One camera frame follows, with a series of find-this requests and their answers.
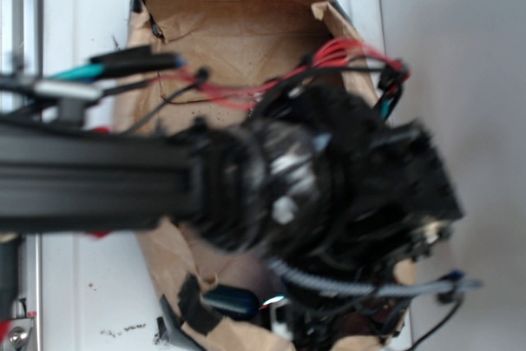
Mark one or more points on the brown paper bag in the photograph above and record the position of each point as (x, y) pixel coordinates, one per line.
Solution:
(244, 42)

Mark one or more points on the silver corner bracket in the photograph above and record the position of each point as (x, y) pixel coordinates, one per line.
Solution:
(17, 334)

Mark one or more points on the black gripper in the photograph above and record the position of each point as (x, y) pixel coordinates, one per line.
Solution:
(356, 197)

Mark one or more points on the dark green plastic pickle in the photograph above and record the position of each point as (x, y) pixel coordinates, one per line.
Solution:
(238, 304)

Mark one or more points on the aluminium frame rail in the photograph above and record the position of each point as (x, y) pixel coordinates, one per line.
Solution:
(22, 45)

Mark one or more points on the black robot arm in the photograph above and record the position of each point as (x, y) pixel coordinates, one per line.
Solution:
(218, 180)

